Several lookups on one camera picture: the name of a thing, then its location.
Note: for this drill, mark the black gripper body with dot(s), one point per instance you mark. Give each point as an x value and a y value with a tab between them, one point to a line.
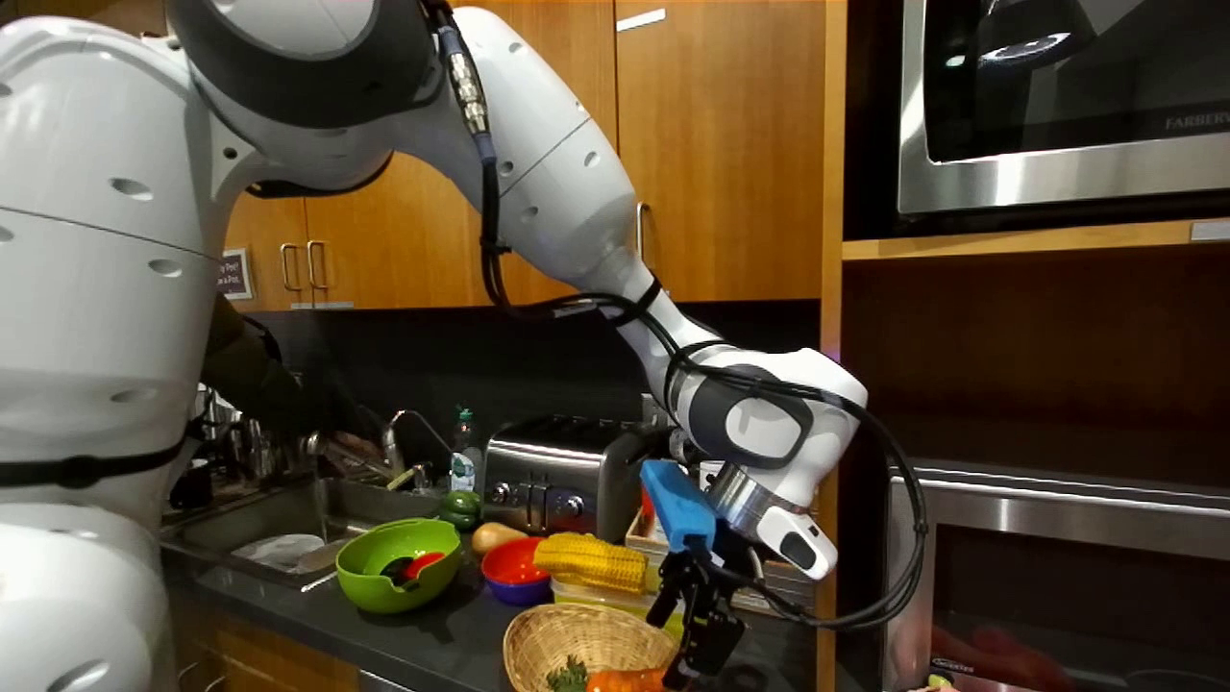
704	583

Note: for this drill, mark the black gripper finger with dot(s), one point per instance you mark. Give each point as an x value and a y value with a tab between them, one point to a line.
704	648
673	596

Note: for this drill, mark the orange carrot with green top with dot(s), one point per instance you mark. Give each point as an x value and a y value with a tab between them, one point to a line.
618	679

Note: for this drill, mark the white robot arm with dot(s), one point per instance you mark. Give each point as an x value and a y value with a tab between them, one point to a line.
122	162

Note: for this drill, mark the red bowl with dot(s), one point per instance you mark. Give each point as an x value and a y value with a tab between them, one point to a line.
512	574

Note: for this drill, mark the green mixing bowl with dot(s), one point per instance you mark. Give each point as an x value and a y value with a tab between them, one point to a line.
373	566

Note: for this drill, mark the clear plastic container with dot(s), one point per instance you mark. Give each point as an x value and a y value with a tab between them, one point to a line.
569	590

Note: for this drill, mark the yellow knitted cloth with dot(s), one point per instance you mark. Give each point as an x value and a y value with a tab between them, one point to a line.
590	558

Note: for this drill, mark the woven wicker basket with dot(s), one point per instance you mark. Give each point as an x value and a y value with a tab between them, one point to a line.
555	648

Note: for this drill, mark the silver toaster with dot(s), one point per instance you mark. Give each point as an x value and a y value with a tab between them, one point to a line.
563	474

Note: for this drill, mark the dish soap bottle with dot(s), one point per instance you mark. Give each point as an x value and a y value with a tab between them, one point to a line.
467	451

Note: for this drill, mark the lower stainless oven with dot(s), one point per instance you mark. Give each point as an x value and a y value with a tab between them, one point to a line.
1066	587

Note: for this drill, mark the chrome sink faucet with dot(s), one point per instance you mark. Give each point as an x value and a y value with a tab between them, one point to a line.
387	461

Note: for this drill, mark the white plate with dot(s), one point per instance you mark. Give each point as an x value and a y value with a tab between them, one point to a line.
286	552

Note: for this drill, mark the steel kitchen sink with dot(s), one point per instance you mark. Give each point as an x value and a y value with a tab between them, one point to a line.
328	508

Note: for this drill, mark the person in dark jacket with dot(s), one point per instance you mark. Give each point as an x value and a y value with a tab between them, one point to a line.
245	366

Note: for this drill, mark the upper stainless microwave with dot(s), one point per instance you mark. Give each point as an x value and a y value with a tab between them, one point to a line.
1061	101

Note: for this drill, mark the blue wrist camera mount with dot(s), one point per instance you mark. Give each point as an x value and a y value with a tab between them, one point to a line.
682	508

